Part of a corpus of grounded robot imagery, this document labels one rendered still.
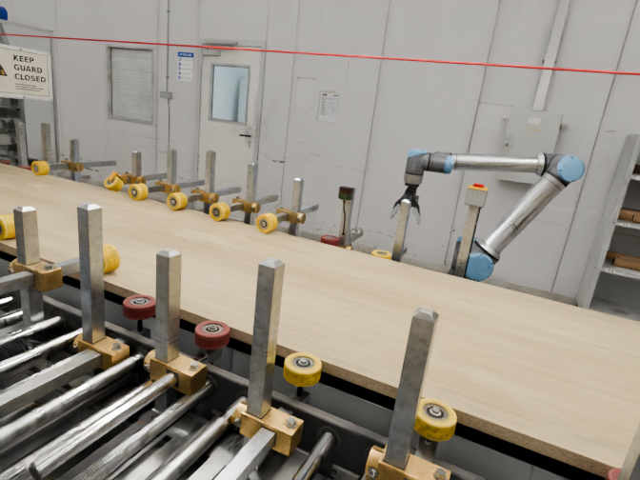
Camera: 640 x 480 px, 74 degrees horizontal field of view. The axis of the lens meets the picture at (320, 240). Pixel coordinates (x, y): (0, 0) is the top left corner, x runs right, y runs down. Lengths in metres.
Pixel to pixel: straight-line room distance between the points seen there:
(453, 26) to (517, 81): 0.77
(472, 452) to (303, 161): 4.21
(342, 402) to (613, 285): 3.74
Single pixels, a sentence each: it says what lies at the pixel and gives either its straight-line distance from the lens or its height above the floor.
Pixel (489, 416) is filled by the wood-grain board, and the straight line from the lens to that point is 0.94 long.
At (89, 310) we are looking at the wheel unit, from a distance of 1.13.
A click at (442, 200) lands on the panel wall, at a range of 4.45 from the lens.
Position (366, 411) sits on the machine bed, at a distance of 1.06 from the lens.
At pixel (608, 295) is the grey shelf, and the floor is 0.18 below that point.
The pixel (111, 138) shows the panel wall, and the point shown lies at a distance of 6.96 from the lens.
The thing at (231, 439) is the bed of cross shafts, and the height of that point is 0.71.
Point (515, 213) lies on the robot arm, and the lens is 2.25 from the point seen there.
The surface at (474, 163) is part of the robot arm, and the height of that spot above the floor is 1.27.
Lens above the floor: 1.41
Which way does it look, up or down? 16 degrees down
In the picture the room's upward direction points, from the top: 7 degrees clockwise
